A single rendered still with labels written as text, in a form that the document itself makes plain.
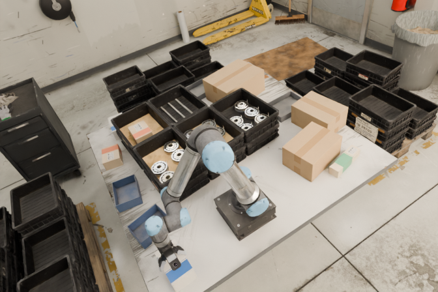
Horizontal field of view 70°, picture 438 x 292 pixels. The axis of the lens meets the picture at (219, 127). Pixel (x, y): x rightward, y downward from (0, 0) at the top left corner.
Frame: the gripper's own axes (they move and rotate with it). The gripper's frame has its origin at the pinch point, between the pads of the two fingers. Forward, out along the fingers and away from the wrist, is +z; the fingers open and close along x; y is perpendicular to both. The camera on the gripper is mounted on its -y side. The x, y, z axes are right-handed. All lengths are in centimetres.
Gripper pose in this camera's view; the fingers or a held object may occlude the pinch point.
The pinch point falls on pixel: (175, 263)
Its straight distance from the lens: 170.1
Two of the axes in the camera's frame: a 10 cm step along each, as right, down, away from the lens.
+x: -8.2, 4.7, -3.4
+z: 1.5, 7.4, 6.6
